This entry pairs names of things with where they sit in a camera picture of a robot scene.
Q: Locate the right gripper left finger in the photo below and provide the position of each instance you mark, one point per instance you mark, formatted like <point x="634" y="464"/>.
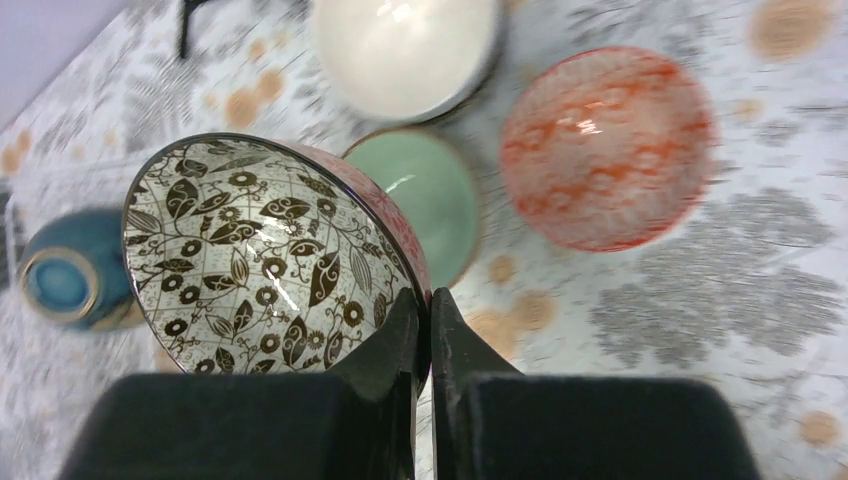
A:
<point x="375" y="438"/>

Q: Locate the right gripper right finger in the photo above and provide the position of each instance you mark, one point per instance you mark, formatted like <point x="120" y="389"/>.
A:
<point x="476" y="400"/>

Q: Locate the light green celadon bowl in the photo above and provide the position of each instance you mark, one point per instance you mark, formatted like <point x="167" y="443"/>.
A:
<point x="430" y="181"/>

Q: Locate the pink floral bowl leaf interior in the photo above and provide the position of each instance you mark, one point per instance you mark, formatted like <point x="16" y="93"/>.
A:
<point x="250" y="256"/>

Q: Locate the red orange patterned bowl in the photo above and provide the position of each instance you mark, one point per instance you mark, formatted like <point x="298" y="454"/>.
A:
<point x="608" y="149"/>

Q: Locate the white ribbed bowl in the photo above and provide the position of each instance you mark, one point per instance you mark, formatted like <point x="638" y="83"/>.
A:
<point x="406" y="61"/>

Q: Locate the dark teal floral bowl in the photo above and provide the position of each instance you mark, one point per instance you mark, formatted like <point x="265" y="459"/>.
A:
<point x="73" y="273"/>

